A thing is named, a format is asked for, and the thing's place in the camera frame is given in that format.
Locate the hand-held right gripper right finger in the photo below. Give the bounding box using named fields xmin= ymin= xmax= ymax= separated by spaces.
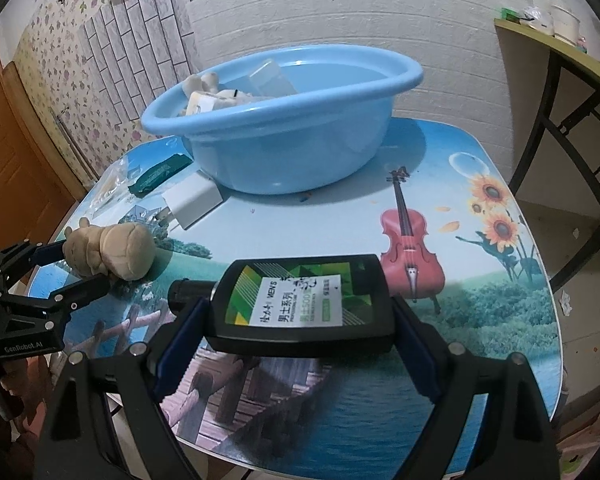
xmin=390 ymin=296 xmax=561 ymax=480

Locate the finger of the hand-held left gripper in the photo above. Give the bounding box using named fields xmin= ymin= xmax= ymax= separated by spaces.
xmin=39 ymin=272 xmax=115 ymax=332
xmin=0 ymin=240 xmax=70 ymax=291

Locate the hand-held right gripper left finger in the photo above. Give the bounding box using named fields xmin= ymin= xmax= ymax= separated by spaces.
xmin=32 ymin=295 xmax=217 ymax=480

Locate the beige plush bear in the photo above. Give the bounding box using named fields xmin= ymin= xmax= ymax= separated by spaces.
xmin=62 ymin=222 xmax=157 ymax=281

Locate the black shampoo bottle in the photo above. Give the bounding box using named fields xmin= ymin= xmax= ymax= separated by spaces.
xmin=167 ymin=254 xmax=397 ymax=358

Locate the clear plastic bag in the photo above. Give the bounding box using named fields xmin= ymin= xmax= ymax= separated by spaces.
xmin=86 ymin=156 xmax=143 ymax=221

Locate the dark green foil packet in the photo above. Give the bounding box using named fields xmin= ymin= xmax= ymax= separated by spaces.
xmin=129 ymin=154 xmax=195 ymax=197

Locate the white charger adapter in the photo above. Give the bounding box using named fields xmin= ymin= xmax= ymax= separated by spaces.
xmin=152 ymin=172 xmax=224 ymax=232

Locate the yellow white tissue pack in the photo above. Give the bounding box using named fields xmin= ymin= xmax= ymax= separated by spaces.
xmin=186 ymin=91 xmax=236 ymax=117

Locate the blue plastic basin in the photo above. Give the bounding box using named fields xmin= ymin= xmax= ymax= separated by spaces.
xmin=141 ymin=44 xmax=425 ymax=196

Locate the small white toy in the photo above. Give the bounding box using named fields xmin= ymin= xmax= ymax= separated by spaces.
xmin=220 ymin=87 xmax=253 ymax=108

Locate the clear toothpick box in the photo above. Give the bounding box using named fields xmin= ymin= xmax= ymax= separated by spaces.
xmin=245 ymin=59 xmax=301 ymax=98

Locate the brown wooden door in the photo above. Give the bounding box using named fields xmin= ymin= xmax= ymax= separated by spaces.
xmin=0 ymin=30 xmax=88 ymax=256

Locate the metal pole with base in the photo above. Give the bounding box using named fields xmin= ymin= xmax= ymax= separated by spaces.
xmin=54 ymin=114 xmax=101 ymax=183

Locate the small beige toy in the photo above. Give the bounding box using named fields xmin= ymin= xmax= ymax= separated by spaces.
xmin=182 ymin=73 xmax=220 ymax=97

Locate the yellow top folding table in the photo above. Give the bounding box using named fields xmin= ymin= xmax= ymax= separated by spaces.
xmin=494 ymin=17 xmax=600 ymax=311

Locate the crumpled white plastic bag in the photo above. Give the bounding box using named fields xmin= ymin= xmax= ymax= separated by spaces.
xmin=522 ymin=6 xmax=554 ymax=36

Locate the white paper cup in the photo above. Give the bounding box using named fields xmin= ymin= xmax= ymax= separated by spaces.
xmin=551 ymin=5 xmax=581 ymax=43

